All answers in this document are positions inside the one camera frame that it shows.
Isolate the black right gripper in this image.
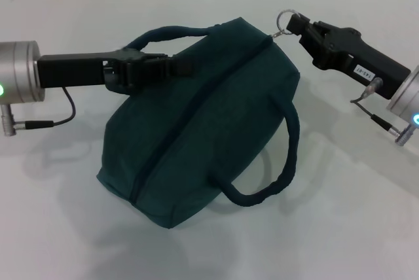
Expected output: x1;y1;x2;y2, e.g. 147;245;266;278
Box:
285;12;412;101

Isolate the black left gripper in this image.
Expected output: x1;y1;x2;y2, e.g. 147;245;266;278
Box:
35;48;194;95

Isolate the teal insulated lunch bag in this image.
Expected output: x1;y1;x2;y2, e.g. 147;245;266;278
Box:
96;9;301;230

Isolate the right gripper cable with plug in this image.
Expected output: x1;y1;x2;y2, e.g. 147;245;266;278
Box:
349;76;412;146

